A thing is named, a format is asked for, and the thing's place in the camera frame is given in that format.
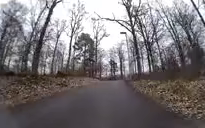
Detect wood of bare trees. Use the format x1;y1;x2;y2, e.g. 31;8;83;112
0;0;205;82

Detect leaf-strewn brown ground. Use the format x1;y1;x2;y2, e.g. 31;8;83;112
0;73;99;111
128;77;205;122

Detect dark grey asphalt path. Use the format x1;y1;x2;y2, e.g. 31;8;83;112
0;79;205;128

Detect pale lamp post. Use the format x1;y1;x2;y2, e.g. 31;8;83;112
119;31;132;80

